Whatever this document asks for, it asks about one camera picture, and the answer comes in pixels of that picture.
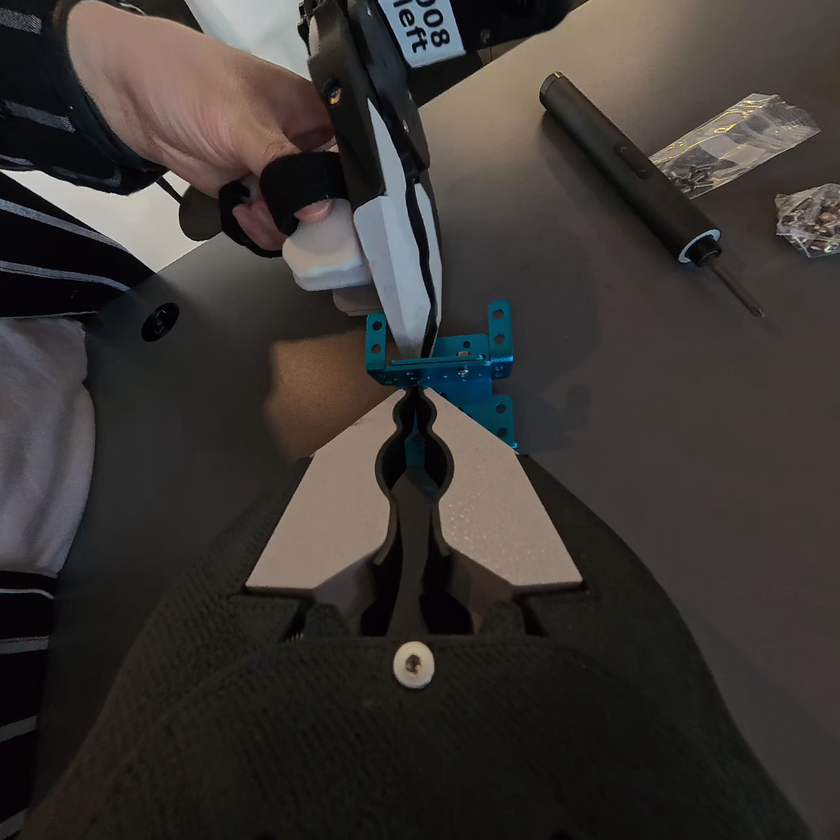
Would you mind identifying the round black desk grommet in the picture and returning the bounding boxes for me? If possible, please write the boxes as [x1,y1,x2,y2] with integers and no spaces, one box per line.
[140,302,180,343]

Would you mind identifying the person's left hand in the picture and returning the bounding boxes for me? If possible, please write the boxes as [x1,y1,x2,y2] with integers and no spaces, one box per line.
[66,0,345,253]

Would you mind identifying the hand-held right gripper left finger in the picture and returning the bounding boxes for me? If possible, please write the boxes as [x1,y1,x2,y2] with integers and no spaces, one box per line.
[245,387,417,636]

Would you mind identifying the blue metal bracket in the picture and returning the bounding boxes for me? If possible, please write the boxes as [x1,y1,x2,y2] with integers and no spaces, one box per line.
[365,299,521,497]

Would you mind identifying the crumpled clear screw bag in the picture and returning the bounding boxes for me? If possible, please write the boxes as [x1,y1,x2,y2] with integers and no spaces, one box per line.
[775,184,840,259]

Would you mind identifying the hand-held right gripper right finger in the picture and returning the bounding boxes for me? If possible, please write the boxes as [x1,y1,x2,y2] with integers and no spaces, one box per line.
[417,386,585,636]

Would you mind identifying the flat clear screw bag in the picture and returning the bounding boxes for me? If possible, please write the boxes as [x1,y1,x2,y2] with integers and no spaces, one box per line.
[649,93,822,200]

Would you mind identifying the dark desk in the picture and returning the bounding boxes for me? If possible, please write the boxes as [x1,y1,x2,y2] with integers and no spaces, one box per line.
[36,0,840,840]

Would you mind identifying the black electric screwdriver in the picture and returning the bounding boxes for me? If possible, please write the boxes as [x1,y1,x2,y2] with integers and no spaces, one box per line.
[539,71,766,320]

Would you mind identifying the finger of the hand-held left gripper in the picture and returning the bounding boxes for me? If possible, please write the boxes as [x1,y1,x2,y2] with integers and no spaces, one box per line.
[353,100,432,357]
[412,172,445,360]

